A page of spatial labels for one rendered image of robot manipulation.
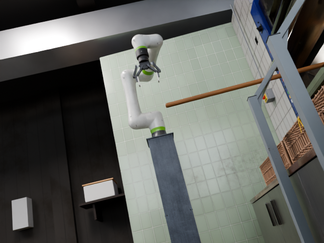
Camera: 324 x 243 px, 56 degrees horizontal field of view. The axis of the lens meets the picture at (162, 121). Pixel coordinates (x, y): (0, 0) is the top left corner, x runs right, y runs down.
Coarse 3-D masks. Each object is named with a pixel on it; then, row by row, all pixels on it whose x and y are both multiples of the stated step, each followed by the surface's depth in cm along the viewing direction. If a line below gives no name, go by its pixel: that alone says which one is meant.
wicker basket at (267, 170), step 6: (282, 144) 151; (282, 150) 154; (282, 156) 156; (288, 156) 149; (264, 162) 188; (270, 162) 178; (288, 162) 149; (264, 168) 194; (270, 168) 181; (264, 174) 197; (270, 174) 184; (270, 180) 187
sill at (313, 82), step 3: (321, 69) 192; (318, 72) 196; (321, 72) 193; (318, 75) 197; (321, 75) 194; (315, 78) 202; (318, 78) 198; (312, 81) 207; (315, 81) 203; (312, 84) 208; (309, 87) 214; (312, 87) 209; (309, 90) 215
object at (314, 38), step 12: (312, 0) 164; (300, 12) 172; (312, 12) 172; (300, 24) 181; (312, 24) 181; (300, 36) 192; (312, 36) 192; (288, 48) 204; (300, 48) 204; (312, 48) 204; (300, 60) 218
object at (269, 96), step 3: (267, 90) 286; (270, 90) 286; (267, 93) 285; (270, 93) 284; (267, 96) 284; (270, 96) 283; (273, 96) 283; (264, 99) 292; (267, 99) 285; (270, 99) 285; (273, 99) 287; (267, 102) 290
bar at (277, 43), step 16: (304, 0) 109; (288, 16) 108; (288, 32) 141; (272, 48) 104; (272, 64) 155; (288, 64) 100; (288, 80) 98; (256, 96) 149; (304, 96) 95; (256, 112) 146; (304, 112) 93; (320, 128) 91; (272, 144) 139; (320, 144) 89; (272, 160) 137; (320, 160) 90; (288, 176) 133; (288, 192) 131; (288, 208) 132; (304, 224) 126; (304, 240) 124
